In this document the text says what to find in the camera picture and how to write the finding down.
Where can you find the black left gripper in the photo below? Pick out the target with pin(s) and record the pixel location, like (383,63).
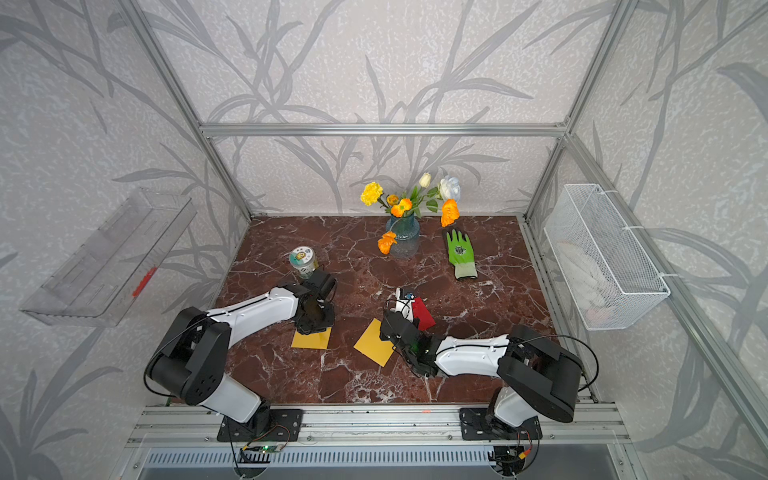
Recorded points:
(306,329)

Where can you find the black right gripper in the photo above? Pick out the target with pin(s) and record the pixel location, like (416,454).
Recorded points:
(388,315)

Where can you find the small yellow envelope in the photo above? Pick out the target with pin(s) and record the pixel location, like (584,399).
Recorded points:
(315,341)

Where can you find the red envelope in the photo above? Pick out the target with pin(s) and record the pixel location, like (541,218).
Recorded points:
(421,315)

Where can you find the large yellow envelope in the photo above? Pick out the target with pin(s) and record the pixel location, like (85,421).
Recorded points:
(372,346)

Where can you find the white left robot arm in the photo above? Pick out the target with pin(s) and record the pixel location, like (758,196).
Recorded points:
(190,361)

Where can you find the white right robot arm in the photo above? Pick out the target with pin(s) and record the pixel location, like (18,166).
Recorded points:
(540,377)

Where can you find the round sunflower label jar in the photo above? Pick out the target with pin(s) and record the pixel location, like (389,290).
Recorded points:
(304,260)

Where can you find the green work glove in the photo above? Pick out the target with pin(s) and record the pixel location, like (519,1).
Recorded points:
(461,254)

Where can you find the blue textured glass vase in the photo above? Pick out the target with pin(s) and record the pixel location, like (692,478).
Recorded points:
(407,236)

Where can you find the artificial flower bouquet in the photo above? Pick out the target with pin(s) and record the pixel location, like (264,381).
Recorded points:
(442,197)

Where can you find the white cloth in basket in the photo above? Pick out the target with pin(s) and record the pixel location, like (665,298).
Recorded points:
(592,291)

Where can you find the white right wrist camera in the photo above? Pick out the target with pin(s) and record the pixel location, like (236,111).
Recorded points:
(404,299)

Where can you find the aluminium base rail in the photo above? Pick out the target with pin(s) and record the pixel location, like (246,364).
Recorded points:
(371,425)

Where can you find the white wire wall basket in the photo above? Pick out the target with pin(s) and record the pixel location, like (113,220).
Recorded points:
(584,215)

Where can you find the clear acrylic wall shelf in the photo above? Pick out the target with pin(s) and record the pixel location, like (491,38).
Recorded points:
(99,283)

